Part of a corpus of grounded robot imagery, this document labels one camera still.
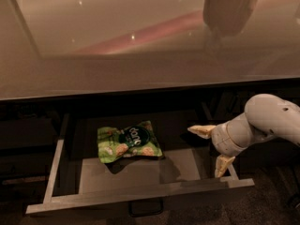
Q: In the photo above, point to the green patterned cloth item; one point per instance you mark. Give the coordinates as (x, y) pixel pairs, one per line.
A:
(138, 140)

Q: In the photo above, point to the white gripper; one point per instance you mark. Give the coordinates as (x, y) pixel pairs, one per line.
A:
(221, 140)

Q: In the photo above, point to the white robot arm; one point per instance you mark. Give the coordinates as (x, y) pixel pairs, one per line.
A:
(265, 117)

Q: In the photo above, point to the dark drawer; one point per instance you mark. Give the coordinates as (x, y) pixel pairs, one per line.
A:
(26, 133)
(31, 189)
(13, 164)
(81, 186)

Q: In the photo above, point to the dark right cabinet door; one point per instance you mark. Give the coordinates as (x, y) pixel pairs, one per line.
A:
(274, 152)

